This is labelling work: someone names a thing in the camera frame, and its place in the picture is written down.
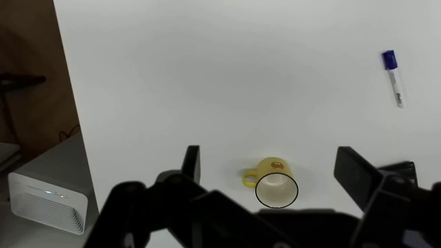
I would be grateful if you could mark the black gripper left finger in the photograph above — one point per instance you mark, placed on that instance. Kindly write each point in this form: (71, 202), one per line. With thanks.
(195, 217)

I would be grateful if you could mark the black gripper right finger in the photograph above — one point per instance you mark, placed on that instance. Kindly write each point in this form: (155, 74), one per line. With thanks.
(396, 212)

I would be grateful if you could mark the white pen with blue cap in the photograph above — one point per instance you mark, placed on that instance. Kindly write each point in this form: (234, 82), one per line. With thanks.
(392, 68)

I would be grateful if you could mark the yellow ceramic mug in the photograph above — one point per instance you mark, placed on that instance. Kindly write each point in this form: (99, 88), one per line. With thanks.
(272, 183)

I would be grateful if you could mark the white box device with lights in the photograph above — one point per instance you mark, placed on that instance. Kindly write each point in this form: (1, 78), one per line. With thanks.
(56, 190)

